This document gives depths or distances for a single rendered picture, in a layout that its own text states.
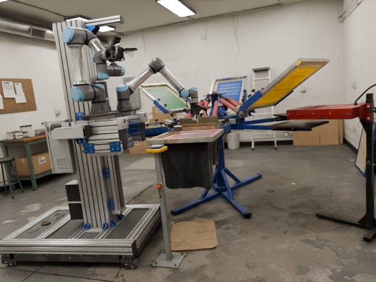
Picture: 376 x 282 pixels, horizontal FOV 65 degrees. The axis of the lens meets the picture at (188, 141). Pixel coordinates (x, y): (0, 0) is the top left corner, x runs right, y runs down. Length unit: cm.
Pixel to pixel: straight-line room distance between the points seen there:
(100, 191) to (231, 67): 503
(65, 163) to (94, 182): 30
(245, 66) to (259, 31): 80
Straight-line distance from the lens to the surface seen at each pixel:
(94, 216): 290
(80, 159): 279
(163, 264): 261
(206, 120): 301
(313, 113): 285
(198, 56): 730
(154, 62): 291
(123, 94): 288
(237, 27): 719
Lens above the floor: 134
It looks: 9 degrees down
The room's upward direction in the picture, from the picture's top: 6 degrees counter-clockwise
